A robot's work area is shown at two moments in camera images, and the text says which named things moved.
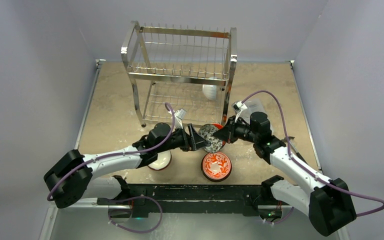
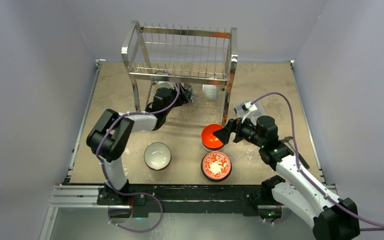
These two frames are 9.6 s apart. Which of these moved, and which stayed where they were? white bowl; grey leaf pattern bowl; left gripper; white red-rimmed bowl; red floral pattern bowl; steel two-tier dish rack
Moved: grey leaf pattern bowl; left gripper
Stayed: white bowl; steel two-tier dish rack; white red-rimmed bowl; red floral pattern bowl
